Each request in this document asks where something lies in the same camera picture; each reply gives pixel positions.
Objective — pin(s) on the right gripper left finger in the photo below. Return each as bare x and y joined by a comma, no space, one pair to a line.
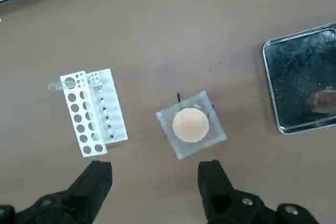
78,197

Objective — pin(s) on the stainless steel tray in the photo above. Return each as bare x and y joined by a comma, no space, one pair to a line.
299,82

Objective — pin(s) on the glass test tube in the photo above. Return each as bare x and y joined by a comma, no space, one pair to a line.
56,86

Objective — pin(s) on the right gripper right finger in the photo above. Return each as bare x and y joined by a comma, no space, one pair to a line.
223,200

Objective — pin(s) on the white test tube rack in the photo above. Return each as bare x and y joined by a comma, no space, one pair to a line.
78,119

